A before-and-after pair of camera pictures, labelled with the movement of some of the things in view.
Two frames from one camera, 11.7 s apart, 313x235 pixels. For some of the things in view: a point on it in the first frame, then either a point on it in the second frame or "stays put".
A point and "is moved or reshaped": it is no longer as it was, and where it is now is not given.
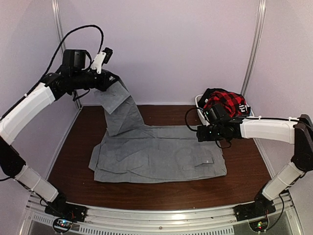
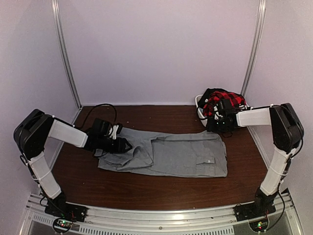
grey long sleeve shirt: (134, 152) is moved or reshaped
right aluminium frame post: (255, 48) stays put
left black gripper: (104, 83) -> (120, 146)
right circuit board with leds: (259, 225) stays put
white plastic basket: (201, 114) stays put
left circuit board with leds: (62, 225) stays put
